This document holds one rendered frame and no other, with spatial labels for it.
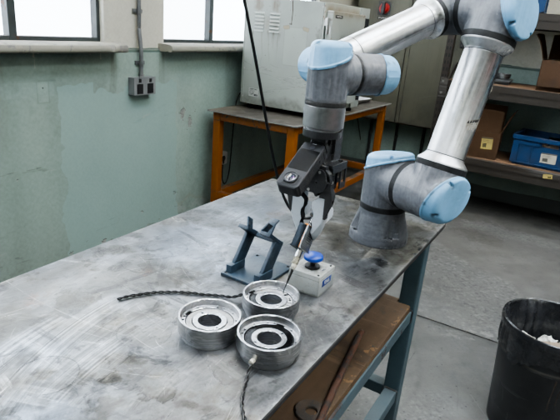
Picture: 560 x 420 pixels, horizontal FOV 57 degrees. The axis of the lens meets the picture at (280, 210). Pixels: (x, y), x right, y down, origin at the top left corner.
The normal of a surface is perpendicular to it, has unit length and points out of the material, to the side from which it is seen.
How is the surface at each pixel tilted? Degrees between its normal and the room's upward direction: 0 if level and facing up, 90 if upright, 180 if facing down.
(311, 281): 90
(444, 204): 98
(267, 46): 90
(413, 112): 90
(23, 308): 0
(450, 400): 0
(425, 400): 0
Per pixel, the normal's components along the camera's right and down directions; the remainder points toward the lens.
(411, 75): -0.52, 0.25
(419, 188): -0.76, -0.13
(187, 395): 0.08, -0.94
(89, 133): 0.85, 0.24
